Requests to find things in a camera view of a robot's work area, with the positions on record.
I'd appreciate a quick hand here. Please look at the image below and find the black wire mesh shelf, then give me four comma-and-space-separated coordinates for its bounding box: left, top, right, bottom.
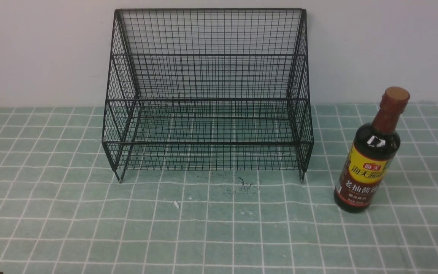
101, 8, 314, 182

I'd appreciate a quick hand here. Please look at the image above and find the green checkered tablecloth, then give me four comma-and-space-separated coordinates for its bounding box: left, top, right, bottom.
0, 102, 438, 274

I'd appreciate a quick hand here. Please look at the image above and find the dark soy sauce bottle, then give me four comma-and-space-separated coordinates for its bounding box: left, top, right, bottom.
333, 86, 410, 213

